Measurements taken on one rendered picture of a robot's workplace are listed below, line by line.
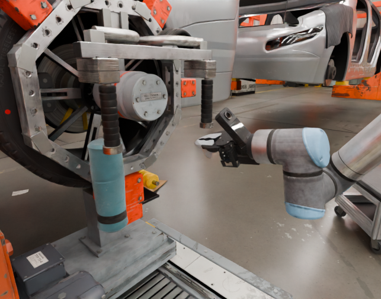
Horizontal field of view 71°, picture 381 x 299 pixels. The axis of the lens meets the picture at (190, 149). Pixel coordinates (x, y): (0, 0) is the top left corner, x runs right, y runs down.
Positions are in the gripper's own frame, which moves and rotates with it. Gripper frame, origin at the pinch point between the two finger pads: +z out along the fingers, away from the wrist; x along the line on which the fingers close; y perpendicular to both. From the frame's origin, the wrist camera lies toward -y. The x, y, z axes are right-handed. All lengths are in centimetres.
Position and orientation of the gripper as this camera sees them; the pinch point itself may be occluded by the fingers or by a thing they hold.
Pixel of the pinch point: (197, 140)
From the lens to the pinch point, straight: 83.7
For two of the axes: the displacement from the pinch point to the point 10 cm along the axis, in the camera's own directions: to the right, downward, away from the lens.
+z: -7.5, -0.2, 6.6
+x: 5.3, -6.1, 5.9
